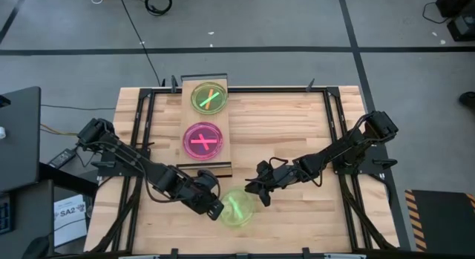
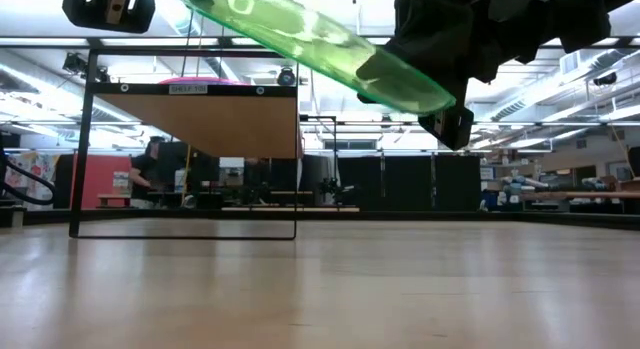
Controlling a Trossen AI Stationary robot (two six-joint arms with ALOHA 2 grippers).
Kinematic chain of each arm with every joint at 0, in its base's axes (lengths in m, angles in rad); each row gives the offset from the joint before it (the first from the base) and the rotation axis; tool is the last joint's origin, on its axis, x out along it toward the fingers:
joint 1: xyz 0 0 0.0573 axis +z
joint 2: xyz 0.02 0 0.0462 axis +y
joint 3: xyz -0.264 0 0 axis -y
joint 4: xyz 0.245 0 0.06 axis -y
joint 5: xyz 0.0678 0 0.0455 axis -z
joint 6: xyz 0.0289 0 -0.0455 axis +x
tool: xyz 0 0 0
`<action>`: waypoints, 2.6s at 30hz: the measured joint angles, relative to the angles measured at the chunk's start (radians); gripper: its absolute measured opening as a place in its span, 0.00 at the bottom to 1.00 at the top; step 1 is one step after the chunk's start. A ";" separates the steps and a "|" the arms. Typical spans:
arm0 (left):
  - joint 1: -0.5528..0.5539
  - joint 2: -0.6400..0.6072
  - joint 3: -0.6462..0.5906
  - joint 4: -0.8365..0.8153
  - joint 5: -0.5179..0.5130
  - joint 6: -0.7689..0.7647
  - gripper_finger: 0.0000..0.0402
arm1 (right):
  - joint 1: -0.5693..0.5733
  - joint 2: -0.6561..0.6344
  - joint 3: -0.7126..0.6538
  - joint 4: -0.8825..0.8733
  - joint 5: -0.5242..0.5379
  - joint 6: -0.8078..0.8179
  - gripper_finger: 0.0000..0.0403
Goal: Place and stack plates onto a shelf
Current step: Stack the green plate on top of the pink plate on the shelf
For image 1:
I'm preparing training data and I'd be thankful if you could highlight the wooden shelf with black frame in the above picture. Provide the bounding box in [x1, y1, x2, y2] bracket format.
[175, 73, 234, 178]

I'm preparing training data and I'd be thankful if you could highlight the thin black floor cable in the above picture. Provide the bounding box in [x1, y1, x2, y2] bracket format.
[117, 0, 164, 88]

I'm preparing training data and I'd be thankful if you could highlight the yellow cable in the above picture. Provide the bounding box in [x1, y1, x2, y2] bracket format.
[39, 123, 79, 138]

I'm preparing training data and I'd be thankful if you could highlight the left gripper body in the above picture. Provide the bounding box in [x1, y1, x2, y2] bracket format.
[177, 179, 223, 215]

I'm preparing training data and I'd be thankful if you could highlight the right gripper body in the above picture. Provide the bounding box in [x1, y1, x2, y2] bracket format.
[259, 160, 311, 189]

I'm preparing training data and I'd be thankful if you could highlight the black table frame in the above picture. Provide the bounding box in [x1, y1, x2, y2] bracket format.
[88, 86, 402, 259]

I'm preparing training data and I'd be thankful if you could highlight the black coiled floor cable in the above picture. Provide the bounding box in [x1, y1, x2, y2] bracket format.
[143, 0, 174, 17]

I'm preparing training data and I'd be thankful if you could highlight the white printed paper sheet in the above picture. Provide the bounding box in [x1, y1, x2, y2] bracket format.
[53, 194, 89, 249]

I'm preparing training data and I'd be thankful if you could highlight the grey cable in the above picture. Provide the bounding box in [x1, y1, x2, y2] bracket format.
[39, 104, 117, 112]

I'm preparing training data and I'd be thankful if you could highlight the blue panel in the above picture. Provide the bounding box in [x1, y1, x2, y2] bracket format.
[0, 194, 16, 236]

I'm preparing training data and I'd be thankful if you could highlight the black power adapter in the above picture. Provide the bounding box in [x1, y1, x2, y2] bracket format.
[47, 148, 78, 169]

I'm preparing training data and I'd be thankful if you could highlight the black rounded floor object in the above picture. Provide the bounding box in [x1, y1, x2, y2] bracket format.
[21, 235, 51, 259]

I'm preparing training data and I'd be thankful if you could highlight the black floor equipment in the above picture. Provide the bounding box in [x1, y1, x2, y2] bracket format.
[436, 0, 475, 43]

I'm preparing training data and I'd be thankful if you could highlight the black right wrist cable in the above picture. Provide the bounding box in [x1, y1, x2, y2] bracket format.
[267, 156, 324, 188]

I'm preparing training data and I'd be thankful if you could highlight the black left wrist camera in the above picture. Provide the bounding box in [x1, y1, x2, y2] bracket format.
[195, 168, 220, 195]

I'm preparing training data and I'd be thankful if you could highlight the transparent green plastic plate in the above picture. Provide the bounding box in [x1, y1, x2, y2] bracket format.
[190, 81, 229, 116]
[217, 187, 257, 229]

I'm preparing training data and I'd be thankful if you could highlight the black hazard striped mat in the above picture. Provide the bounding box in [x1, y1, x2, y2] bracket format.
[404, 189, 475, 252]

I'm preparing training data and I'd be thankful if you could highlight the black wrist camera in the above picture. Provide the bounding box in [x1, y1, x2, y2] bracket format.
[195, 168, 220, 195]
[255, 160, 278, 178]

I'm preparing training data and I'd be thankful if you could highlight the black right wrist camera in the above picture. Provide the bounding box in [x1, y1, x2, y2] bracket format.
[255, 160, 278, 178]

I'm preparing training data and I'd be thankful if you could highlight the transparent pink plastic plate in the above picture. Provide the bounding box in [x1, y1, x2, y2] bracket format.
[182, 121, 225, 162]

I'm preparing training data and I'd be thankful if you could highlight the person's foot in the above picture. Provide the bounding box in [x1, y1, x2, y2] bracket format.
[458, 91, 475, 111]

